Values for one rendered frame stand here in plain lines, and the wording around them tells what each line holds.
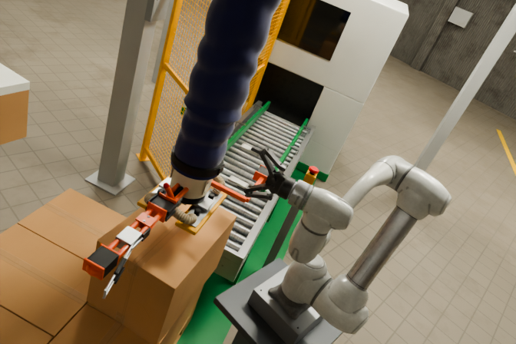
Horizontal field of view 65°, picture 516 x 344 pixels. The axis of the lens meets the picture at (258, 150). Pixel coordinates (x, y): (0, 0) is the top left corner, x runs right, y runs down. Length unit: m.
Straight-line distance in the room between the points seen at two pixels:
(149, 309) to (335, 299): 0.80
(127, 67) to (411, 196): 2.17
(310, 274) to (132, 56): 1.98
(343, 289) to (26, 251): 1.55
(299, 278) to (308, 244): 0.50
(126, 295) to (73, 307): 0.30
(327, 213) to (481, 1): 11.74
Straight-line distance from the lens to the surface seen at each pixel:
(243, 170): 3.31
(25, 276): 2.29
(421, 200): 1.75
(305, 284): 1.87
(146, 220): 1.56
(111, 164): 3.54
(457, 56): 12.87
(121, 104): 3.25
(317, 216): 1.32
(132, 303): 1.99
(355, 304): 1.84
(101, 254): 1.42
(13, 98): 2.84
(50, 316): 2.15
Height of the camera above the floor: 2.30
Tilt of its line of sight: 29 degrees down
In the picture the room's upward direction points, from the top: 21 degrees clockwise
